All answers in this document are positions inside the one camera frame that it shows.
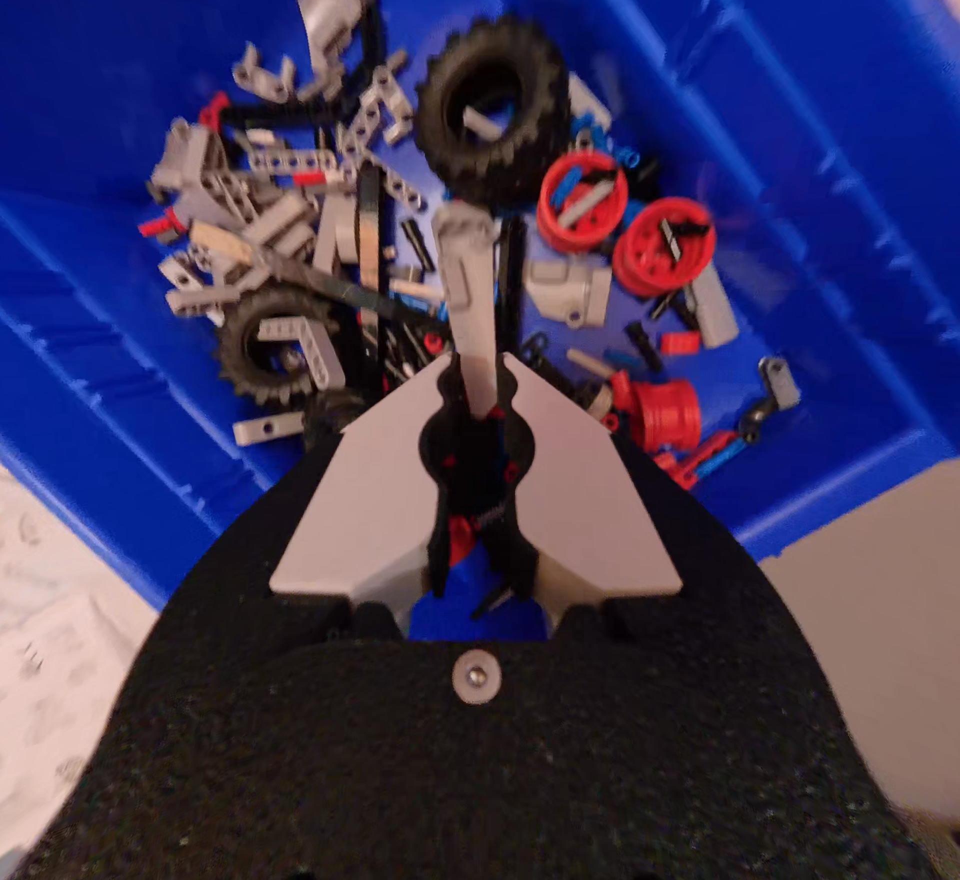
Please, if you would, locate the blue plastic bin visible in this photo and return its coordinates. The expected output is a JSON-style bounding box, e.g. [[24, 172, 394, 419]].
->
[[0, 0, 960, 611]]

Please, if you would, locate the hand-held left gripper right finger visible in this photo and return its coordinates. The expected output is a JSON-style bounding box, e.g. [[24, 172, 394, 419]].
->
[[480, 351, 685, 632]]

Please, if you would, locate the large black toy tire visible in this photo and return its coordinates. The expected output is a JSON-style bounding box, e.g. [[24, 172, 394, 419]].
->
[[414, 16, 573, 210]]

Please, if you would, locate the small black toy tire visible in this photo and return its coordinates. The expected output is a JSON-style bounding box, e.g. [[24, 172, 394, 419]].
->
[[303, 386, 372, 450], [216, 285, 348, 405]]

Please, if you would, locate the white instruction booklet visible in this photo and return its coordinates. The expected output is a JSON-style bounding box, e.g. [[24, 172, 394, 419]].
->
[[0, 463, 162, 859]]

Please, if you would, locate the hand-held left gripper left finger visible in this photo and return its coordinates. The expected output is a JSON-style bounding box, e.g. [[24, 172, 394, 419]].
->
[[268, 351, 481, 626]]

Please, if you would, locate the pile of toy brick parts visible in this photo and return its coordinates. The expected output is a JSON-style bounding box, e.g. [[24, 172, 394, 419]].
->
[[137, 0, 804, 491]]

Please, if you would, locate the red toy wheel rim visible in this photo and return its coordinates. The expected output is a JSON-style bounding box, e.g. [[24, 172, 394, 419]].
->
[[611, 370, 704, 454], [536, 150, 630, 255], [611, 197, 717, 298]]

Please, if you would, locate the light grey toy panel piece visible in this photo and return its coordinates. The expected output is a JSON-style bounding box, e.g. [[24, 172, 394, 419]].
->
[[431, 201, 502, 420]]

